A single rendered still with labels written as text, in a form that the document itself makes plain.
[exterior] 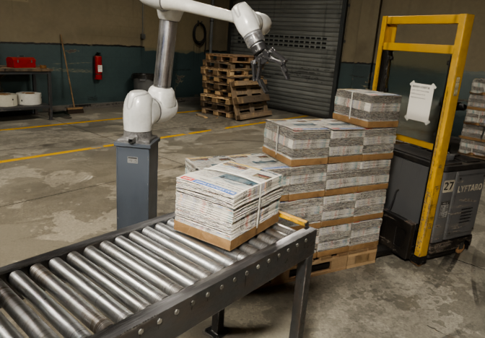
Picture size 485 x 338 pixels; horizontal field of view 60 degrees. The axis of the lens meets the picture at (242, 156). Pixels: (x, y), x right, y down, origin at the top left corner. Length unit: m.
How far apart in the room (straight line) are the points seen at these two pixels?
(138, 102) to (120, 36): 7.51
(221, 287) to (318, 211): 1.57
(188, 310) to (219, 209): 0.41
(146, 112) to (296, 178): 1.04
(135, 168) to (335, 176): 1.33
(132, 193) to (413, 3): 7.75
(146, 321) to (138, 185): 1.25
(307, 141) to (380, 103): 0.63
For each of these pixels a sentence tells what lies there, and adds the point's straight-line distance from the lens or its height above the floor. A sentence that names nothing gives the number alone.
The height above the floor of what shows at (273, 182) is 1.01.
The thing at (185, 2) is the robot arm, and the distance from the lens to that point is 2.24.
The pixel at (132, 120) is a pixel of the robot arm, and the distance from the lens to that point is 2.36.
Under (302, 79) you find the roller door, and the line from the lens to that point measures 10.34.
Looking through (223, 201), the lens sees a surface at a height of 0.99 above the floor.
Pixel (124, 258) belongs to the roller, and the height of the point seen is 0.79.
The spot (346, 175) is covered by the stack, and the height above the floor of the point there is 0.74.
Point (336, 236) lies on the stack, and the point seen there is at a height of 0.29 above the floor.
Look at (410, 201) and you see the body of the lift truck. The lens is 3.71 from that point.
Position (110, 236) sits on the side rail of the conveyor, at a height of 0.80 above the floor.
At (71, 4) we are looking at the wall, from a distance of 9.28.
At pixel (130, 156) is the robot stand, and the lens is 2.40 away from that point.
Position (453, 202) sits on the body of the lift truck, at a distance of 3.69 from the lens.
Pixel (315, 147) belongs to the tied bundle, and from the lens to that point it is 2.76.
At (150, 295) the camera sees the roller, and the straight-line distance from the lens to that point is 1.41.
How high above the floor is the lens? 1.57
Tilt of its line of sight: 15 degrees down
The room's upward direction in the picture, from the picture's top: 4 degrees clockwise
